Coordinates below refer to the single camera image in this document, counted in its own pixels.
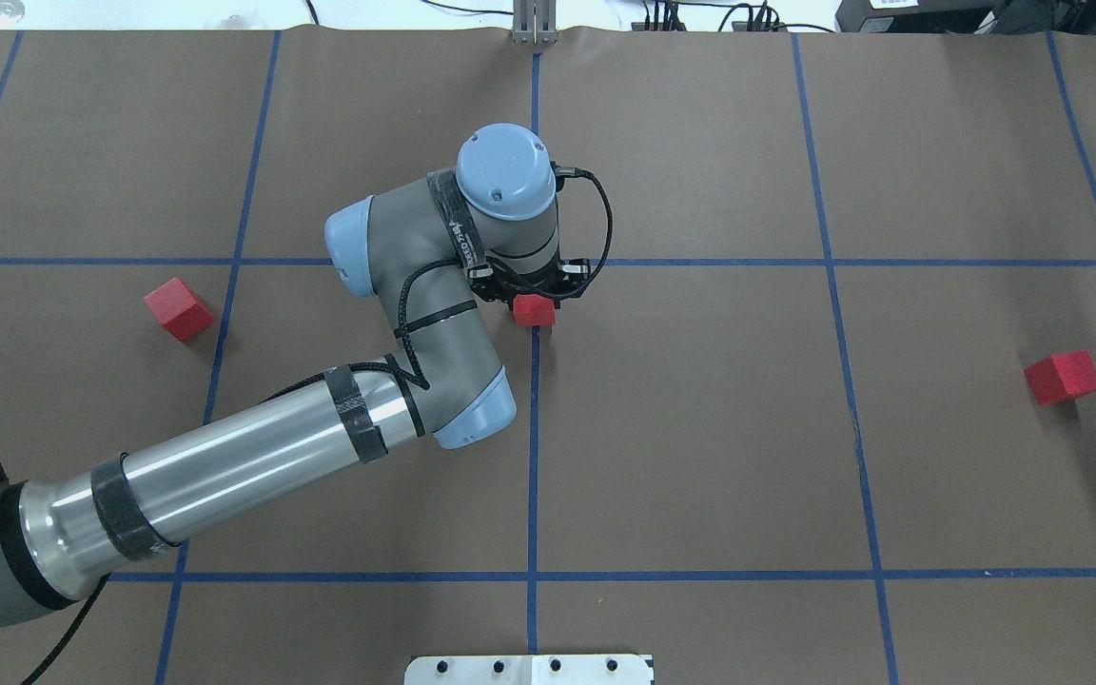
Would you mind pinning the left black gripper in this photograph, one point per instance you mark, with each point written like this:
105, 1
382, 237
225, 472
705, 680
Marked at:
483, 283

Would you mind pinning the red block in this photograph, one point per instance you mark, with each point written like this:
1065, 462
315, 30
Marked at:
1062, 378
179, 310
534, 311

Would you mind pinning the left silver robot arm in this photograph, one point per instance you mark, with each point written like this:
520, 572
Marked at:
423, 258

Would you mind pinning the black box with label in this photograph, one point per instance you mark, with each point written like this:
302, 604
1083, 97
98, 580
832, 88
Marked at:
912, 17

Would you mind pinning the aluminium frame post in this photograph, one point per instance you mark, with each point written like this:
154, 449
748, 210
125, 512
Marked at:
534, 22

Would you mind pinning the white pedestal column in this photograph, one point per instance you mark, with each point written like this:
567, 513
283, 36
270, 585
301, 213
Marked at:
532, 669

